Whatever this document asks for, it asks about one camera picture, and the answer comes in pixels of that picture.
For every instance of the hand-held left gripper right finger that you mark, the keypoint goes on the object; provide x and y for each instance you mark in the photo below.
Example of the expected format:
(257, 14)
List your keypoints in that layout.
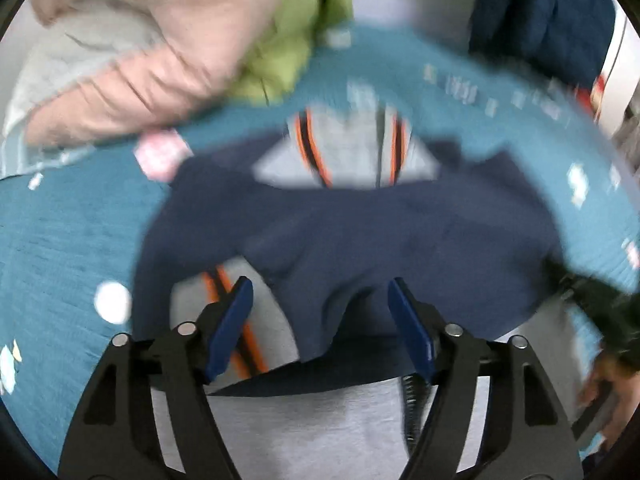
(411, 322)

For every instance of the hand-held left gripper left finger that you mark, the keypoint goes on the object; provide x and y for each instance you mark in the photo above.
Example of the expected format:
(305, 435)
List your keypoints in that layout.
(231, 320)

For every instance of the navy and grey jacket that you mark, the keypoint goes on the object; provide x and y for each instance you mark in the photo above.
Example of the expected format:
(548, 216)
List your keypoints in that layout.
(375, 240)

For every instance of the person's right hand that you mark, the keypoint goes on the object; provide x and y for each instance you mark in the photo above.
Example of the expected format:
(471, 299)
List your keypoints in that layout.
(622, 400)

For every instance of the teal printed blanket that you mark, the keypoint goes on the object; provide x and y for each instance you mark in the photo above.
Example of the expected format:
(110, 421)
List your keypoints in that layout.
(55, 240)

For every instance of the pink garment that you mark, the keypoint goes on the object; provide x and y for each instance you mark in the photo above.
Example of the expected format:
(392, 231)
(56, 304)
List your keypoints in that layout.
(200, 25)

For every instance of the green garment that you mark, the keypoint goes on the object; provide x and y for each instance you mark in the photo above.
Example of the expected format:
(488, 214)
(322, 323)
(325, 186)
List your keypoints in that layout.
(295, 30)

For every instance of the pale blue garment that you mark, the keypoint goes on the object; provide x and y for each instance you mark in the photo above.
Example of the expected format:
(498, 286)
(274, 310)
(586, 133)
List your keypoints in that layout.
(65, 60)

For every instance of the dark blue garment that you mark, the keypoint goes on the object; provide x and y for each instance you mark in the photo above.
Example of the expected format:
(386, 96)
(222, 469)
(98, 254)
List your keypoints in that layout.
(545, 10)

